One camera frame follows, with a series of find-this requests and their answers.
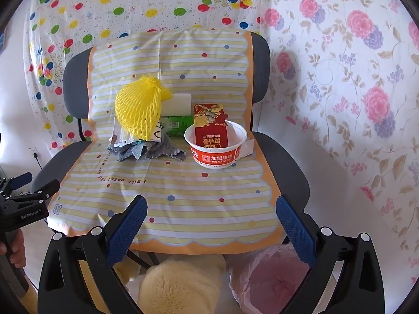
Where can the white paper bowl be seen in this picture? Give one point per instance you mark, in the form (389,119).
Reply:
(212,158)

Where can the balloon print cloth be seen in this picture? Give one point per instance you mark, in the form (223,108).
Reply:
(131,6)

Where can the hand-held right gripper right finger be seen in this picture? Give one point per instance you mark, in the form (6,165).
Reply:
(294,229)

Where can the green plastic bottle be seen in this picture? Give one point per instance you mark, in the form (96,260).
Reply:
(175,126)

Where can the white wall socket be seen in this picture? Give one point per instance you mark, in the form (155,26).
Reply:
(32,152)

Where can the person's left hand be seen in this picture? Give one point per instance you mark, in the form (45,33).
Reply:
(16,248)

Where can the floral print cloth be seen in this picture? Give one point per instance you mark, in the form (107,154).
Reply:
(343,72)

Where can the yellow striped dotted cloth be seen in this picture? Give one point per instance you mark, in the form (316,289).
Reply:
(196,186)

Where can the grey office chair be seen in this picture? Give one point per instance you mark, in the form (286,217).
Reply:
(284,160)

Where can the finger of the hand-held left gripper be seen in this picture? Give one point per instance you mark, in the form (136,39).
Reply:
(21,179)
(45,188)

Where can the pink trash bag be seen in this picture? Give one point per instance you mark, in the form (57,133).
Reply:
(268,281)

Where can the printed plastic wrapper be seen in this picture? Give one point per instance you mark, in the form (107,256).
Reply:
(118,134)

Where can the white foam block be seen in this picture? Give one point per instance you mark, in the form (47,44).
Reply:
(176,104)

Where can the white paper card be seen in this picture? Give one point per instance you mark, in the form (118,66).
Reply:
(247,148)

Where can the yellow foam fruit net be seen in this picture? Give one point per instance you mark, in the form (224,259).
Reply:
(137,111)

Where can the fluffy beige clothing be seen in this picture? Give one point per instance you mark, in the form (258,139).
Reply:
(180,284)

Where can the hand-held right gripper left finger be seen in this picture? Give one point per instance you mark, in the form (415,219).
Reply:
(131,225)

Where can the grey rag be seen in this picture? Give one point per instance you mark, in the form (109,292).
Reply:
(157,150)

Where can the red paper carton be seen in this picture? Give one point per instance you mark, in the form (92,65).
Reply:
(209,130)

